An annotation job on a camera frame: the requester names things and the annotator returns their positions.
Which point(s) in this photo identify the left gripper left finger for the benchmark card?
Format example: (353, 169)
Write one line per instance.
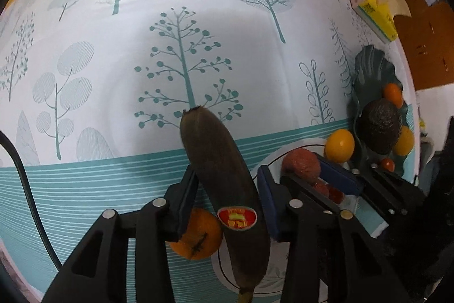
(181, 198)

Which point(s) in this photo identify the dark green scalloped plate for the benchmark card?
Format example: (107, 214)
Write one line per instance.
(373, 71)

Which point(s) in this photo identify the dark brown avocado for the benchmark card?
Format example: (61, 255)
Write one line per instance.
(380, 125)

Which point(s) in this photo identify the tree print tablecloth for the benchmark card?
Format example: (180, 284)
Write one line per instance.
(92, 91)

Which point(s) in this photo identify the overripe brown banana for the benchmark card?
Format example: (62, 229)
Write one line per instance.
(224, 175)

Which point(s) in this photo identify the reddish lychee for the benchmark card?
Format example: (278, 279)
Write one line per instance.
(302, 163)
(321, 188)

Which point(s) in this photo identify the yellow tissue box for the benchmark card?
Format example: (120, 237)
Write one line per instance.
(379, 16)

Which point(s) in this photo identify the wooden cabinet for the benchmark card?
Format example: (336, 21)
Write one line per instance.
(427, 41)

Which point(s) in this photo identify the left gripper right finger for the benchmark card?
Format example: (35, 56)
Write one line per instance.
(275, 200)

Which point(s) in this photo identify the red cherry tomato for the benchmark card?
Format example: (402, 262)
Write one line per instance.
(335, 195)
(387, 164)

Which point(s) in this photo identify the orange mandarin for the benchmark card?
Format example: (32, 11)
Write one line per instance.
(393, 93)

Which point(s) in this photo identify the round white printed placemat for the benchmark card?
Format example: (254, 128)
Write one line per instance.
(272, 283)

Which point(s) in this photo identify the large yellow orange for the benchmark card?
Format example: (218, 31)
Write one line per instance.
(405, 142)

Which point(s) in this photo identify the small yellow-orange citrus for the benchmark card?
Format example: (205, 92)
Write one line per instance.
(339, 146)

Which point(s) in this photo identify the small orange persimmon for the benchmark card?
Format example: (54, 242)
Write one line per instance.
(203, 236)

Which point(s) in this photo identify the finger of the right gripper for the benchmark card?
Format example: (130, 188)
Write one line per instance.
(339, 177)
(314, 203)

